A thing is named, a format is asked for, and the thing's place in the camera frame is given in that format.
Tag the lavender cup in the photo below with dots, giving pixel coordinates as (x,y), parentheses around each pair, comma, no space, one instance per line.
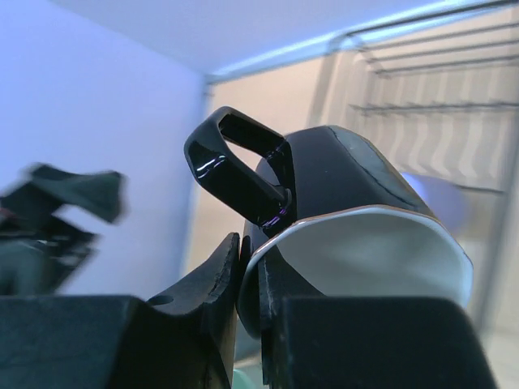
(445,200)

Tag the green cup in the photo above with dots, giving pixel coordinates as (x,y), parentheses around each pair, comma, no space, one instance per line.
(248,377)

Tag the aluminium frame rail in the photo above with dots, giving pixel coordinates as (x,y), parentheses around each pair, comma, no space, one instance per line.
(388,32)

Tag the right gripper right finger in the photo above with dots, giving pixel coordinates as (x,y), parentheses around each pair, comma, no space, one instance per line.
(313,341)

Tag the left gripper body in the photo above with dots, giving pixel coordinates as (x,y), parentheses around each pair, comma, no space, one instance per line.
(39,262)

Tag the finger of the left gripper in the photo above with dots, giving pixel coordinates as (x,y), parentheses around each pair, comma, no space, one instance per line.
(47,188)

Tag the black mug white inside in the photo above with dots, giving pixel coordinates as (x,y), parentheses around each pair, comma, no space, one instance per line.
(325,201)

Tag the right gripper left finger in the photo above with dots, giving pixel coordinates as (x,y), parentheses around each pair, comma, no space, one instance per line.
(181,338)

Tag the black wire dish rack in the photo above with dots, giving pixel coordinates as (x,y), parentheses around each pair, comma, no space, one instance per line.
(441,103)

